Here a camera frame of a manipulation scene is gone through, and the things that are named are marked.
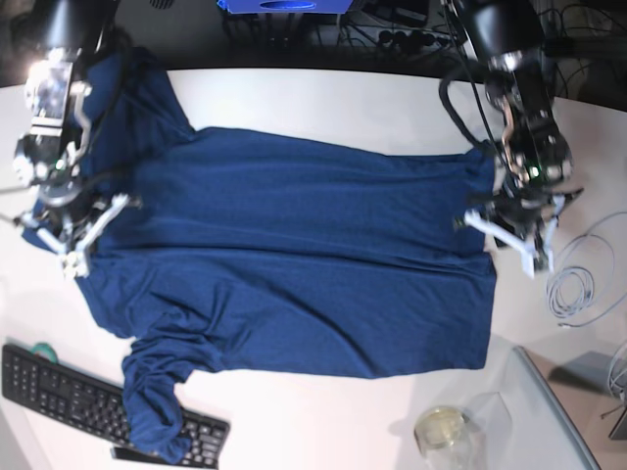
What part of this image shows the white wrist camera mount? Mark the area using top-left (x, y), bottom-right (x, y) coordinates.
top-left (454, 191), bottom-right (580, 278)
top-left (16, 193), bottom-right (143, 279)

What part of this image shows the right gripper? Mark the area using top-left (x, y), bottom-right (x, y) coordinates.
top-left (28, 188), bottom-right (113, 245)

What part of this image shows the coiled white cable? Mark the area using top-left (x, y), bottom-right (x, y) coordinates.
top-left (545, 211), bottom-right (627, 328)

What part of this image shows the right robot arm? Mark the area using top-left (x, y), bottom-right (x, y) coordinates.
top-left (12, 1), bottom-right (130, 255)

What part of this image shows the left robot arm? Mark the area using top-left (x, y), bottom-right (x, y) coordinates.
top-left (439, 1), bottom-right (580, 254)

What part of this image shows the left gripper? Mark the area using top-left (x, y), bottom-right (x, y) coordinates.
top-left (464, 188), bottom-right (583, 250)

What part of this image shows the green tape roll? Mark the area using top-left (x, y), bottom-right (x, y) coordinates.
top-left (30, 343), bottom-right (59, 363)

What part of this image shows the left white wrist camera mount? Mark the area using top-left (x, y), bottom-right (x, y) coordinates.
top-left (454, 191), bottom-right (580, 278)

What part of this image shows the blue box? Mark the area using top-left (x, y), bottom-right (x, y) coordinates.
top-left (217, 0), bottom-right (352, 15)

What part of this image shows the black keyboard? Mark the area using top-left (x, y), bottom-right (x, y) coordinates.
top-left (1, 344), bottom-right (230, 469)

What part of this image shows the black power strip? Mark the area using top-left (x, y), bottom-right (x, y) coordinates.
top-left (376, 29), bottom-right (452, 55)

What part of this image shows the clear glass jar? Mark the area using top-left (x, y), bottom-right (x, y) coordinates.
top-left (413, 392), bottom-right (513, 469)

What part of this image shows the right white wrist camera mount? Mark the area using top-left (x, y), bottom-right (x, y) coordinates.
top-left (16, 193), bottom-right (143, 279)

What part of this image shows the blue t-shirt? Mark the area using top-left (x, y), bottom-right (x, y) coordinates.
top-left (77, 49), bottom-right (496, 463)

